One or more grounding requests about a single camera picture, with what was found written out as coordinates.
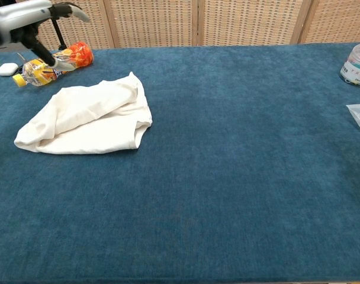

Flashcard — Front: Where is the blue carpet table cover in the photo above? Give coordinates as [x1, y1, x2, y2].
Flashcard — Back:
[0, 43, 360, 284]

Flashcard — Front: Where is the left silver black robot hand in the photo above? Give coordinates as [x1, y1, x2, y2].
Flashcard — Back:
[0, 0, 91, 72]

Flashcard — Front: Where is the clear jar of binder clips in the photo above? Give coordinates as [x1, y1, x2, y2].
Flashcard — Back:
[339, 43, 360, 89]

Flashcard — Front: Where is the white t-shirt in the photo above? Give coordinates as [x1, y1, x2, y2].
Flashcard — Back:
[14, 72, 153, 155]

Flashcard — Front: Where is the black tripod stand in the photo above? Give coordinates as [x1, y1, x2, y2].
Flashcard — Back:
[51, 17, 69, 51]

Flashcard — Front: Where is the white earbuds case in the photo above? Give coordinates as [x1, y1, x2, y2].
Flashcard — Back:
[0, 62, 18, 76]

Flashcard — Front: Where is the orange yellow plastic bottle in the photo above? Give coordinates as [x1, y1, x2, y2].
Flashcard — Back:
[12, 41, 94, 88]

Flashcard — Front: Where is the wicker folding screen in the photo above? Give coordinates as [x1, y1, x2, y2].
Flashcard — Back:
[15, 0, 360, 51]

